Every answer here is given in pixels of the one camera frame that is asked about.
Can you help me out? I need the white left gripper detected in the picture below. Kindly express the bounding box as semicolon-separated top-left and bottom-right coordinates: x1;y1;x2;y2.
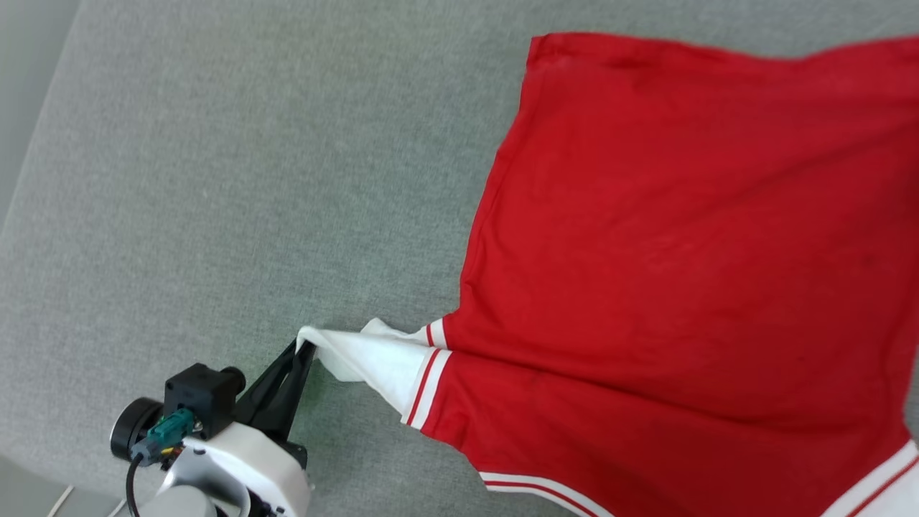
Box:
158;343;317;517

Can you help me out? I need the red and white jersey shirt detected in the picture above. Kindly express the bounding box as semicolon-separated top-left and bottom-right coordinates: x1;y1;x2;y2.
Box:
297;32;919;517

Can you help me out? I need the grey fabric sofa cushion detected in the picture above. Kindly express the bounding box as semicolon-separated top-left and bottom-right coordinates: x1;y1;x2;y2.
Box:
0;0;919;517

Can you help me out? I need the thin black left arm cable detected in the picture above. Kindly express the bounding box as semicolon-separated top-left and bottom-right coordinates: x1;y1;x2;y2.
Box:
125;454;144;517

